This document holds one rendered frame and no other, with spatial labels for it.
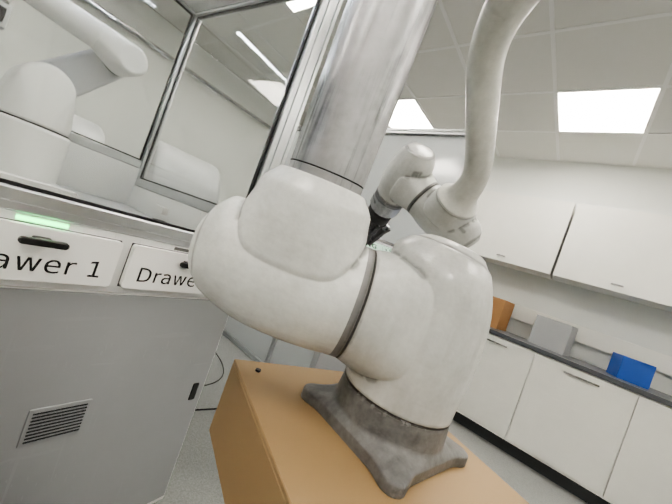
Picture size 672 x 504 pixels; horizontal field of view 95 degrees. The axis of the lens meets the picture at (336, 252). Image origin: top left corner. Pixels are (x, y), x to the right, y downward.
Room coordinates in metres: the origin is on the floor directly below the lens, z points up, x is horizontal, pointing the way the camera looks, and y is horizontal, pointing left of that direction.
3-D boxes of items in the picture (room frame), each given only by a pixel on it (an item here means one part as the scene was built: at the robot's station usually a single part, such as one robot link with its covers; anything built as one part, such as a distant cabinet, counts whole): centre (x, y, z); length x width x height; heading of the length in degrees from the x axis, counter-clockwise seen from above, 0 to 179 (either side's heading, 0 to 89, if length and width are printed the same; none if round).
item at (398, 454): (0.44, -0.16, 0.90); 0.22 x 0.18 x 0.06; 132
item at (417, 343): (0.43, -0.14, 1.03); 0.18 x 0.16 x 0.22; 93
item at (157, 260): (0.87, 0.39, 0.87); 0.29 x 0.02 x 0.11; 147
